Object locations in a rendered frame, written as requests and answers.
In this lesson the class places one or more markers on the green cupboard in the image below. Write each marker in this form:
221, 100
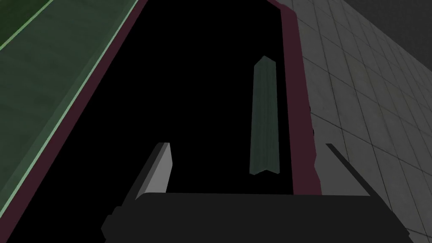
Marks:
40, 74

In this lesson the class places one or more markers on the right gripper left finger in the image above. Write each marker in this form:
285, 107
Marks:
158, 172

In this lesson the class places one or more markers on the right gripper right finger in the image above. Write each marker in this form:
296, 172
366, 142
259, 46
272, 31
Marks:
351, 172

